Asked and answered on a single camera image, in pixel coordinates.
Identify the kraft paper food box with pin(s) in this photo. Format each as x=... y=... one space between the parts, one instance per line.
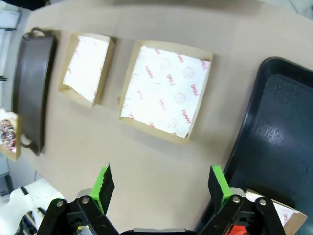
x=108 y=63
x=296 y=222
x=171 y=49
x=17 y=144

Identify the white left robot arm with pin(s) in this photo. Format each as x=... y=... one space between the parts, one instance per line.
x=22 y=203

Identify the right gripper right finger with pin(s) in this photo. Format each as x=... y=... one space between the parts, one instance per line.
x=217 y=191

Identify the purple sprinkled donut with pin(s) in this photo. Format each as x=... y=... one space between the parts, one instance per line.
x=6 y=134

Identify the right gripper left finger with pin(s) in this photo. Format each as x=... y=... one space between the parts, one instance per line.
x=102 y=191

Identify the red glazed donut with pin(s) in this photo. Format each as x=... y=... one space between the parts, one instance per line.
x=238 y=230

